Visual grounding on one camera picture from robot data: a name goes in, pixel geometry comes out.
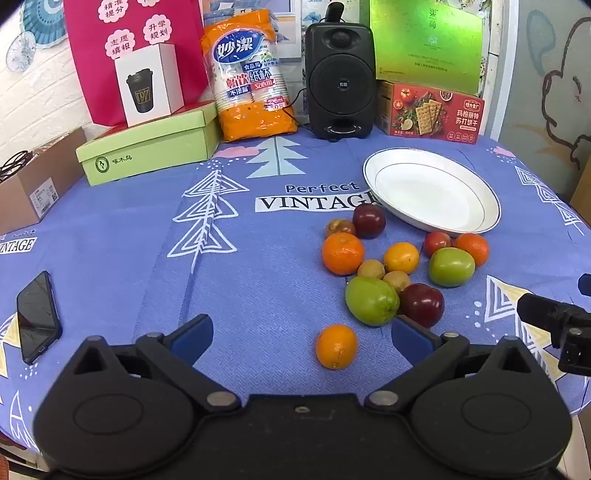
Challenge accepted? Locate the pink paper bag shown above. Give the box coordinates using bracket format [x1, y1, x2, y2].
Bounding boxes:
[63, 0, 206, 126]

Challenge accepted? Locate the small green plum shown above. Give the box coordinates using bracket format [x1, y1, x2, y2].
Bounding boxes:
[428, 247, 476, 288]

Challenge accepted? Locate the deep orange tangerine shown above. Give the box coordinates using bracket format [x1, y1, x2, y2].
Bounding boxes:
[454, 233, 490, 267]

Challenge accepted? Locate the green shoe box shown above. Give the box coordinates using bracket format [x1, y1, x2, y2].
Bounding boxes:
[75, 100, 222, 187]

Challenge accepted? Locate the blue printed tablecloth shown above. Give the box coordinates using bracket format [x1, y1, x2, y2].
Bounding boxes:
[0, 122, 591, 457]

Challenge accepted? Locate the large orange tangerine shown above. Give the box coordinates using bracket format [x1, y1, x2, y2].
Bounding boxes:
[322, 232, 365, 276]

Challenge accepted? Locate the cardboard box by wall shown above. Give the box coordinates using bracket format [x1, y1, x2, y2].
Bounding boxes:
[570, 157, 591, 217]

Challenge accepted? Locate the thin black cable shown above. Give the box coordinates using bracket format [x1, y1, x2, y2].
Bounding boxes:
[0, 151, 32, 183]

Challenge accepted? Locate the brown longan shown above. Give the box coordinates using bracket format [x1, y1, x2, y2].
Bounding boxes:
[357, 259, 386, 280]
[383, 270, 411, 294]

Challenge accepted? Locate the dark red plum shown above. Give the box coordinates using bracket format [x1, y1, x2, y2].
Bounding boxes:
[399, 283, 445, 328]

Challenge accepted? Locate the small orange tangerine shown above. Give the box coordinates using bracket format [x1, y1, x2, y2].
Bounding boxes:
[316, 324, 359, 370]

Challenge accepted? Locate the yellow-orange tangerine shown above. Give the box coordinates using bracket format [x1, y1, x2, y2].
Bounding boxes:
[383, 242, 420, 274]

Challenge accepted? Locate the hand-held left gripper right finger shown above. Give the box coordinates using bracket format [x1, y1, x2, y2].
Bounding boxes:
[366, 315, 540, 412]

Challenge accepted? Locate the black smartphone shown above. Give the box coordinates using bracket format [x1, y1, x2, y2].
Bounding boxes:
[17, 271, 63, 365]

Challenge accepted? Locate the dark purple speckled plum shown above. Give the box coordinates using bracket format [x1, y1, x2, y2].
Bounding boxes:
[353, 203, 387, 239]

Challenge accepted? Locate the black speaker cable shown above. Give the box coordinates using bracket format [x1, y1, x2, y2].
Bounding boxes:
[277, 85, 311, 127]

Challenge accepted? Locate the red cracker box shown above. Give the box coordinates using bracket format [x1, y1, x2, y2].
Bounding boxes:
[376, 79, 485, 145]

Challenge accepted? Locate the small red plum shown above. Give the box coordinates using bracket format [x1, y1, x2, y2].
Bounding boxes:
[423, 231, 453, 258]

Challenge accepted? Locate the green gift box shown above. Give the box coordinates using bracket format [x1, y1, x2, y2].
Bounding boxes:
[369, 0, 490, 86]

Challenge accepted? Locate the black speaker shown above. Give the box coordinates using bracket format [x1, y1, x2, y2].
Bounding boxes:
[305, 22, 376, 140]

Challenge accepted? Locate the large green plum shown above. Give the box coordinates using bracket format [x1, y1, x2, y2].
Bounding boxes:
[345, 276, 400, 327]

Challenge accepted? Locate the red and yellow plum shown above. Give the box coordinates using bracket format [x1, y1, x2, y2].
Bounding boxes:
[325, 219, 356, 239]

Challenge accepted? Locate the orange pack of paper cups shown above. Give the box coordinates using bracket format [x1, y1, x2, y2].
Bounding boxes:
[199, 8, 298, 142]

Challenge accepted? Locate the white box with cup print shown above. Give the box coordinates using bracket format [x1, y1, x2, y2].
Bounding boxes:
[115, 42, 185, 128]

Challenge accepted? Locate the brown cardboard box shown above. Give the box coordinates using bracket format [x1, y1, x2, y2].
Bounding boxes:
[0, 127, 88, 236]

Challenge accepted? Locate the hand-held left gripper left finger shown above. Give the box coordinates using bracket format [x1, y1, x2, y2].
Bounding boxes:
[68, 314, 242, 414]

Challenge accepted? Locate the white plate with blue rim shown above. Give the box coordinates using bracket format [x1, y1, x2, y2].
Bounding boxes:
[362, 148, 502, 235]

